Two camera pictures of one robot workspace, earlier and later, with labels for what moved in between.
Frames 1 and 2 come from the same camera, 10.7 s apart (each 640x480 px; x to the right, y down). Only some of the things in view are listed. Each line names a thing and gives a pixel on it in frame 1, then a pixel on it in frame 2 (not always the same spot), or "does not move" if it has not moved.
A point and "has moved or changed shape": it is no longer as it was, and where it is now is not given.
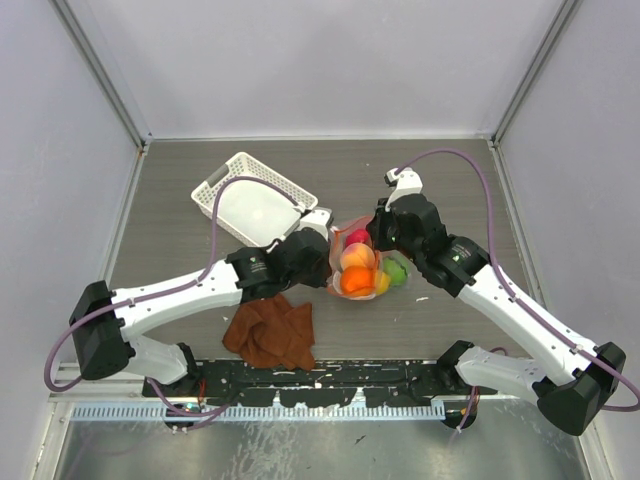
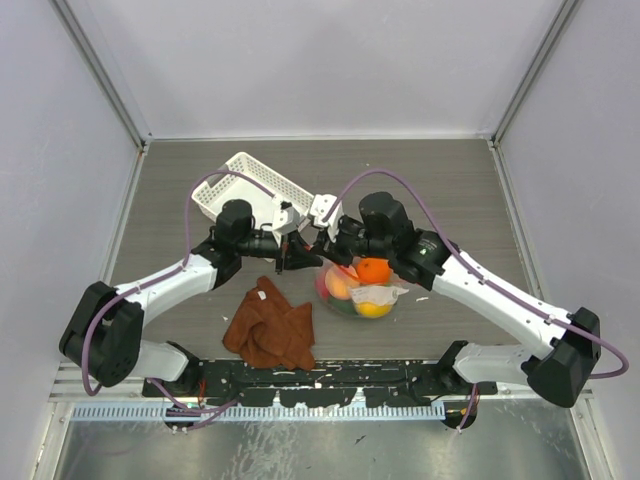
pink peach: (357, 254) has moved or changed shape
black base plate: (389, 382) does not move
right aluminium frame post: (555, 34) does not move
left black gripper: (319, 279) to (297, 254)
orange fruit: (357, 281) to (373, 270)
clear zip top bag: (357, 270) has moved or changed shape
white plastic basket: (252, 200) does not move
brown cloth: (269, 332) does not move
